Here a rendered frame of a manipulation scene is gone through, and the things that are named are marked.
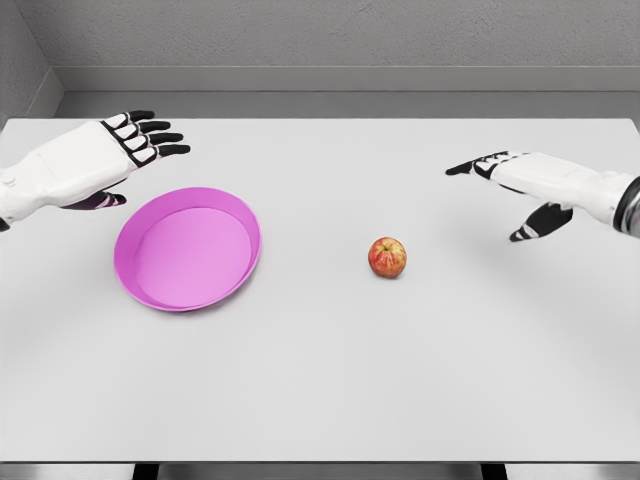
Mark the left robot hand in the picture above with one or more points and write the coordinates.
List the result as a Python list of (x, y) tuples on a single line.
[(87, 160)]

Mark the red yellow apple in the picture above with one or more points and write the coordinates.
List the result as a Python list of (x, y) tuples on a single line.
[(387, 257)]

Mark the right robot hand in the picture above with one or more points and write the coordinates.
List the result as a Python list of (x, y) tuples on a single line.
[(540, 180)]

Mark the pink round plate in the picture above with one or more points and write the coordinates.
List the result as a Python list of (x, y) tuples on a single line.
[(187, 250)]

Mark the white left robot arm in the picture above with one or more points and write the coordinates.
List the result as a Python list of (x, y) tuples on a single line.
[(15, 197)]

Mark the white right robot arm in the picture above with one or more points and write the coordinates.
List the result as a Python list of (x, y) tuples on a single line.
[(622, 200)]

